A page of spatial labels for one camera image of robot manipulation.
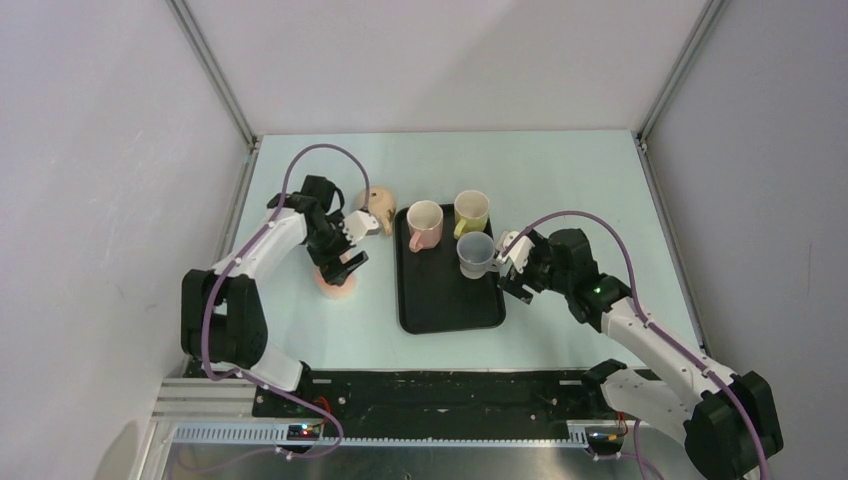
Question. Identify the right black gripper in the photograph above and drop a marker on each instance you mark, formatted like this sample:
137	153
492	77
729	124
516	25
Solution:
514	288

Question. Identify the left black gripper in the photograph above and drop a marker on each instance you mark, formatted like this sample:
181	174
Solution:
338	275

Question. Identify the orange translucent cup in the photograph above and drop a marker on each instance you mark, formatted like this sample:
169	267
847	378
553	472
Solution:
334	292

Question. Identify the clear glass mug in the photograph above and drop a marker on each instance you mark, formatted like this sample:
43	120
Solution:
477	255

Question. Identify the yellow mug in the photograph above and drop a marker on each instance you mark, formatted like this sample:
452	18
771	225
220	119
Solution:
471	210

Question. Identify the pink mug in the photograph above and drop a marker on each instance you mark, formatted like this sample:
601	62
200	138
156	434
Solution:
425	223

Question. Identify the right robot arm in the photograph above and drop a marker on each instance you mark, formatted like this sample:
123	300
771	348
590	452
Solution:
656	344

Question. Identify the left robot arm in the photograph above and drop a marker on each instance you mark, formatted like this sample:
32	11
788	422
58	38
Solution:
222	318

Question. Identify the black rectangular tray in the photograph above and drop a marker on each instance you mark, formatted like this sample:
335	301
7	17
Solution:
432	294

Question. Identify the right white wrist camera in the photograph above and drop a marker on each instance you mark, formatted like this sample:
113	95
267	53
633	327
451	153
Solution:
514	248

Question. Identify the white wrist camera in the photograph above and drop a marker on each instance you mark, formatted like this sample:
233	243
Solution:
514	248
360	224

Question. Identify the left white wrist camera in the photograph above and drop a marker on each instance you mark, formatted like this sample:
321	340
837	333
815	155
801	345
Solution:
360	224

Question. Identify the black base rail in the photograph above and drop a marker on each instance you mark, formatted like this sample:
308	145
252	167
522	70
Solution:
447	405

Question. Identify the aluminium frame rail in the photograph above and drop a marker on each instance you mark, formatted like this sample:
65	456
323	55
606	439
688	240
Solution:
206	410

